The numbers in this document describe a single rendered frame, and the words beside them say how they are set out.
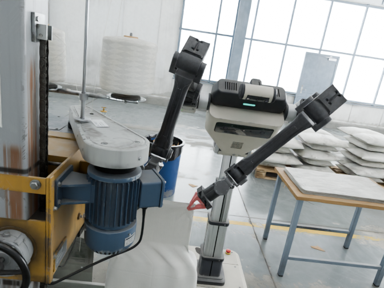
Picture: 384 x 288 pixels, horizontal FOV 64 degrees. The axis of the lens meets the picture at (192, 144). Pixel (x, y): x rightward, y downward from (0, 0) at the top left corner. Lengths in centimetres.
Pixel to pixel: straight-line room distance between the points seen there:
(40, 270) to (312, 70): 931
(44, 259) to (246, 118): 106
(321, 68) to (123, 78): 917
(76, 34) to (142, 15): 189
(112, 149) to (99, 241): 28
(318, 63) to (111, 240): 925
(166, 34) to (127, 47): 828
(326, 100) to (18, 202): 97
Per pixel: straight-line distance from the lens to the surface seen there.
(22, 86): 79
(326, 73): 997
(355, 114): 1066
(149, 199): 93
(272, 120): 160
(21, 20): 78
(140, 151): 82
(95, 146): 81
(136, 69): 91
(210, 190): 125
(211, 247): 207
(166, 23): 919
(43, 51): 81
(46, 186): 83
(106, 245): 94
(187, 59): 100
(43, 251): 93
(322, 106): 114
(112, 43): 92
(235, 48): 880
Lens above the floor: 168
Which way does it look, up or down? 17 degrees down
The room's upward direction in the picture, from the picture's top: 8 degrees clockwise
